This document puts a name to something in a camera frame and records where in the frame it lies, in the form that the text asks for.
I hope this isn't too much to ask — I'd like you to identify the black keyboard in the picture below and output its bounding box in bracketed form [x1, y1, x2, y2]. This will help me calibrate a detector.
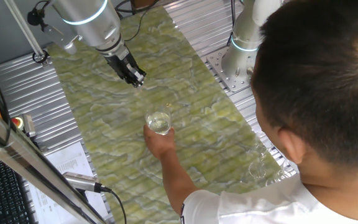
[0, 148, 39, 224]

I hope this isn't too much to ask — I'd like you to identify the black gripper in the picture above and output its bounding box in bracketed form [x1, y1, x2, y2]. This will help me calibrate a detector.
[104, 52, 147, 89]

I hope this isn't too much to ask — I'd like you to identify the aluminium camera pole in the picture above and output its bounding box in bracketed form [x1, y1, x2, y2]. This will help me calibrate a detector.
[3, 0, 50, 67]

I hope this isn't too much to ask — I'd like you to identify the aluminium frame bar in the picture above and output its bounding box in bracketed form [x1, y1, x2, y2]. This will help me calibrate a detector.
[0, 95, 108, 224]

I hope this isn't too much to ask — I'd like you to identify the green marble pattern mat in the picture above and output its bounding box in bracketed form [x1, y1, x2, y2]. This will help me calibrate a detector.
[47, 5, 295, 224]

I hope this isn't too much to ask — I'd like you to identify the black camera housing cable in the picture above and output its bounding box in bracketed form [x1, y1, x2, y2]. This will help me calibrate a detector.
[100, 185, 128, 224]

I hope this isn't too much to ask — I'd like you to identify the silver microphone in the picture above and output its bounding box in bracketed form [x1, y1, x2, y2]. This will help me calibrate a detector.
[62, 171, 104, 193]

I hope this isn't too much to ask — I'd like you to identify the person left forearm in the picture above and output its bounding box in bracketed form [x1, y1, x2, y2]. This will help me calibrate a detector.
[159, 149, 202, 216]

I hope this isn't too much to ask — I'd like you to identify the brown cardboard box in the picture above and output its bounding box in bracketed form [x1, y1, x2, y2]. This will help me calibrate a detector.
[130, 0, 162, 10]

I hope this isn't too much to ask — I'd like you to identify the printed paper sheet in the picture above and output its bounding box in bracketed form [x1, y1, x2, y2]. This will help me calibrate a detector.
[27, 142, 109, 224]

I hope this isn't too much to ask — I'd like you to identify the black base cable bundle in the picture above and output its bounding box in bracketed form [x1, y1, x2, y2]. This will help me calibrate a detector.
[224, 0, 238, 47]

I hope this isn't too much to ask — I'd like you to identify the white t-shirt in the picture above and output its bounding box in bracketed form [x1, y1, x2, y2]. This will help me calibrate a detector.
[180, 174, 358, 224]

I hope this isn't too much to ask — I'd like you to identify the person left hand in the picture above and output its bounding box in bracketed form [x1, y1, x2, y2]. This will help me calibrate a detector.
[143, 124, 177, 161]

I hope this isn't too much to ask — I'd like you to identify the person head black hair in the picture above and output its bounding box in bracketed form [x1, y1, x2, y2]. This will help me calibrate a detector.
[249, 0, 358, 223]

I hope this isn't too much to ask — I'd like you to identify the emergency stop button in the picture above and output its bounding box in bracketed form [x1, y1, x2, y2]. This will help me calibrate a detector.
[11, 113, 37, 138]

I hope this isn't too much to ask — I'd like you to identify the glass beaker with water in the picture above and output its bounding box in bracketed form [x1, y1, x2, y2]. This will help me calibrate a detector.
[144, 105, 172, 136]

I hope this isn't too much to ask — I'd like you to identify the silver black wrist connector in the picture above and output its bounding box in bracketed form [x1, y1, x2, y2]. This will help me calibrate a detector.
[26, 0, 81, 56]

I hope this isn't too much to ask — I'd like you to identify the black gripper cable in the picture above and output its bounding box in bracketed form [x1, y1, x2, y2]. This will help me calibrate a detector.
[114, 0, 162, 44]

